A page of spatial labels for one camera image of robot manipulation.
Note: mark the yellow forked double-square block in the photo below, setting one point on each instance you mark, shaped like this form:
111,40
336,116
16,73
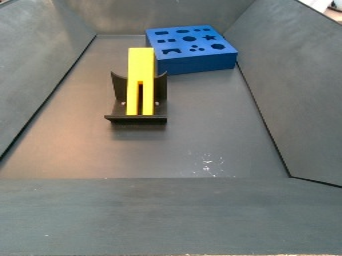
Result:
141,81

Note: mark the blue foam shape board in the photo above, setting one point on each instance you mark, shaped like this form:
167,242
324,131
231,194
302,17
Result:
190,49

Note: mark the black curved holder stand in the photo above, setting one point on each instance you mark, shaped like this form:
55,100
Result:
119,117

